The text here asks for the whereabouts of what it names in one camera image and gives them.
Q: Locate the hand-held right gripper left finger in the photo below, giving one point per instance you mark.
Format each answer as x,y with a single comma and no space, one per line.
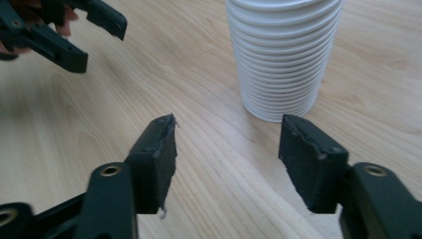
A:
149,172

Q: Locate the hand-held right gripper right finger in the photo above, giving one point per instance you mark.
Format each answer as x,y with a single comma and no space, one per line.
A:
315,166

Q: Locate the stack of white paper cups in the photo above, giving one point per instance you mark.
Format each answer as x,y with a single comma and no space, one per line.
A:
282,59

